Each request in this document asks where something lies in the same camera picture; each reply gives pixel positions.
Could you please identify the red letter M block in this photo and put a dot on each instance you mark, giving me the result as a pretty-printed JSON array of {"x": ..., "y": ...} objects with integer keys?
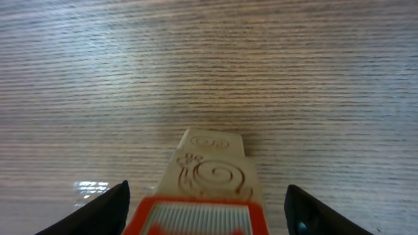
[{"x": 157, "y": 215}]

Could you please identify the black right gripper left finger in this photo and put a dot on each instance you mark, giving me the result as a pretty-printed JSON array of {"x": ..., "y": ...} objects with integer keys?
[{"x": 105, "y": 215}]

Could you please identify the yellow block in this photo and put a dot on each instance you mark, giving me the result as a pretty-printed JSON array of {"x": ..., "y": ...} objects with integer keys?
[{"x": 212, "y": 142}]

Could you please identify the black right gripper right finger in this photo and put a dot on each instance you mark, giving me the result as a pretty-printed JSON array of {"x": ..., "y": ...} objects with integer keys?
[{"x": 306, "y": 215}]

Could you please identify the blue top block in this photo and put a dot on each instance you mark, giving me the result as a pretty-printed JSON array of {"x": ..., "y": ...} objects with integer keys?
[{"x": 220, "y": 176}]

